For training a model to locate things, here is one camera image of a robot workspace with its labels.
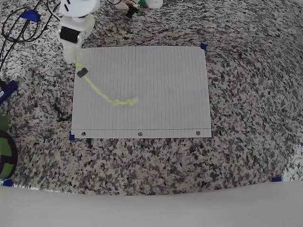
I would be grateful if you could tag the white backdrop board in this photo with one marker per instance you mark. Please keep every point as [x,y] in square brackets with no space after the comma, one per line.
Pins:
[151,210]

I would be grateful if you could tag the green base clamp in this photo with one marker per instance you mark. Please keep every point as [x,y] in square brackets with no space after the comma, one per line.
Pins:
[142,2]

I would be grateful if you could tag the lined paper sheet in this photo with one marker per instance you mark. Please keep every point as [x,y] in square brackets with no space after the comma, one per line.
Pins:
[154,94]

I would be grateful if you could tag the green tape piece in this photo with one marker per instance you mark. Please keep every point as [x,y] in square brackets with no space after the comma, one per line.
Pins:
[4,121]

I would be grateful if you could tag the blue tape piece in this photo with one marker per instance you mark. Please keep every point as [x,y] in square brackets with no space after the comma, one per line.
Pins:
[277,179]
[72,137]
[7,183]
[30,16]
[203,46]

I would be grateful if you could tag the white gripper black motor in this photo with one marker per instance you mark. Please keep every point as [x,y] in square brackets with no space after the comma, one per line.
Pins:
[69,36]

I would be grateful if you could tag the green black filament spool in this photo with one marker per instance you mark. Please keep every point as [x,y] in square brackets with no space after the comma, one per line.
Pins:
[7,146]

